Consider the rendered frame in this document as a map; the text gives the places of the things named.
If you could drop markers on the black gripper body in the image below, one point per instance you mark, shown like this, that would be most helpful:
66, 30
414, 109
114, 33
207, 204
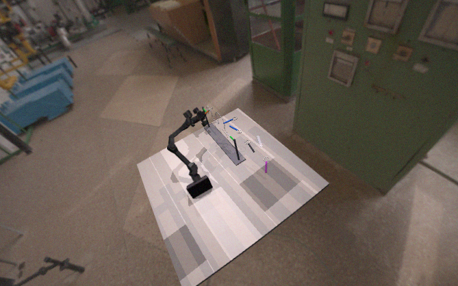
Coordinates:
204, 123

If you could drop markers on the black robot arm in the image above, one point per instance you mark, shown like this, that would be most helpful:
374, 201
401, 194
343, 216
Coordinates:
192, 167

